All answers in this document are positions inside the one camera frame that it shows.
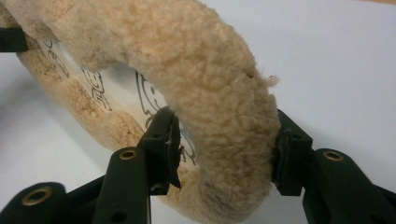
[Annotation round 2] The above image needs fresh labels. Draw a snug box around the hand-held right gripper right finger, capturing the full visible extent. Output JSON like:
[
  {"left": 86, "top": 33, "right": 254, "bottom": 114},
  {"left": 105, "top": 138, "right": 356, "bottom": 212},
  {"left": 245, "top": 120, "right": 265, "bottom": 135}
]
[{"left": 271, "top": 108, "right": 396, "bottom": 224}]

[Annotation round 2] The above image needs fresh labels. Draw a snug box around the white table mat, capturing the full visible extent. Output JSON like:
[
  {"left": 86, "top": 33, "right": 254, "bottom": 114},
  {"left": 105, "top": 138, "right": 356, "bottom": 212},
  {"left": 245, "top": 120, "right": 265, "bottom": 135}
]
[{"left": 0, "top": 0, "right": 396, "bottom": 224}]

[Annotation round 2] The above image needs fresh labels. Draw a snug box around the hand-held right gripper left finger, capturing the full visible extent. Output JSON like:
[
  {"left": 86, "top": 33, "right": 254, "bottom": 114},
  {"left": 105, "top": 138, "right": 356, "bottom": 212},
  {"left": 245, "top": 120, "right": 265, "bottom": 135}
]
[{"left": 92, "top": 105, "right": 184, "bottom": 224}]

